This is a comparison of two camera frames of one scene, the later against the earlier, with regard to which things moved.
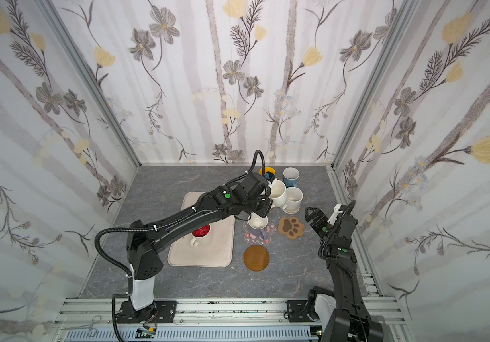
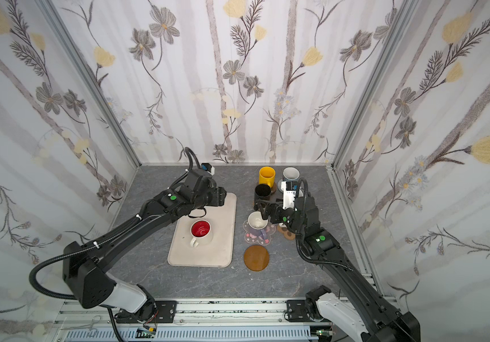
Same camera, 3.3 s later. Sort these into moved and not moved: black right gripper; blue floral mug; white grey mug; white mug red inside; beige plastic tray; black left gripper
Moved: black right gripper; black left gripper
Not moved: white mug red inside; white grey mug; beige plastic tray; blue floral mug
